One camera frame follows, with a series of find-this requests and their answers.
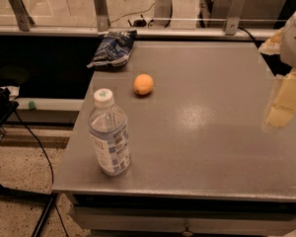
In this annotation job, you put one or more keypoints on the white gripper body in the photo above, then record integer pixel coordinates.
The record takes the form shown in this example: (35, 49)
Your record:
(294, 40)

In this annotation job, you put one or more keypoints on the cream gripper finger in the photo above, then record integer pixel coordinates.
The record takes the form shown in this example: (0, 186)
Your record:
(281, 105)
(272, 45)

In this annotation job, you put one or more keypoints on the clear plastic water bottle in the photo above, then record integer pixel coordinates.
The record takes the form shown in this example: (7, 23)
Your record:
(108, 128)

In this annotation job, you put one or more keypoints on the orange fruit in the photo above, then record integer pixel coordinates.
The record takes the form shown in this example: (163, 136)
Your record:
(143, 84)

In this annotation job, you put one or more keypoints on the blue chip bag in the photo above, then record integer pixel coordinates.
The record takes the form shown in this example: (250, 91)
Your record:
(114, 49)

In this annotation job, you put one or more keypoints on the grey table drawer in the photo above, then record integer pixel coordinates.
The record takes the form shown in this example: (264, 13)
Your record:
(148, 221)

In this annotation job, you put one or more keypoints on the small green object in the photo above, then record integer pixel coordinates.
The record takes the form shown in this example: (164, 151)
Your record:
(32, 105)

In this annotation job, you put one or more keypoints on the black stand leg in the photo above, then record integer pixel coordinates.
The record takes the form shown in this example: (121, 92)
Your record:
(47, 201)

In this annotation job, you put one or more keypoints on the middle metal railing bracket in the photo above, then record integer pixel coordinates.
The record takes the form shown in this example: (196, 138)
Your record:
(102, 15)

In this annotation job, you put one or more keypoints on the left metal railing bracket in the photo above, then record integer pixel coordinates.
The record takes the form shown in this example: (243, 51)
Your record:
(23, 18)

